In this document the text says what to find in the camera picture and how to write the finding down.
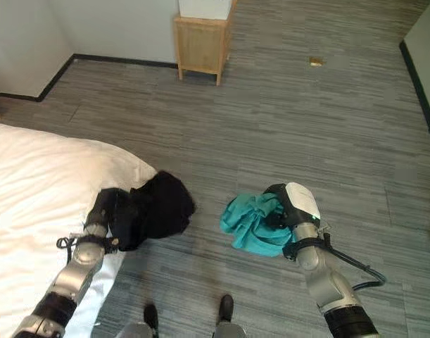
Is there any white box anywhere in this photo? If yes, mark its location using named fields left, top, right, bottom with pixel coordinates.
left=177, top=0, right=234, bottom=20

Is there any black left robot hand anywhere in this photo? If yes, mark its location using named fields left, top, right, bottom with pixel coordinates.
left=88, top=187, right=134, bottom=230

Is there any white bed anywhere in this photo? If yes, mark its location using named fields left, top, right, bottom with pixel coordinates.
left=0, top=121, right=158, bottom=338

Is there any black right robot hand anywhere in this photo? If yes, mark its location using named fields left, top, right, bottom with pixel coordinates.
left=263, top=181, right=322, bottom=228

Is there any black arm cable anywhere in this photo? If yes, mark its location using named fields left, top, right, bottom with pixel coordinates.
left=327, top=242, right=387, bottom=292

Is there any teal garment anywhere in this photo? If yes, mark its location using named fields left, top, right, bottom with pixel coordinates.
left=220, top=192, right=298, bottom=258

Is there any black garment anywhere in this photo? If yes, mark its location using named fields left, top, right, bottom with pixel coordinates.
left=110, top=170, right=197, bottom=252

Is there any wooden nightstand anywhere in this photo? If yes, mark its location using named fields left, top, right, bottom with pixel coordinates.
left=173, top=0, right=239, bottom=87

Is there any silver left robot leg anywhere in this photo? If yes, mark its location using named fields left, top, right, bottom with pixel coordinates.
left=116, top=304, right=160, bottom=338

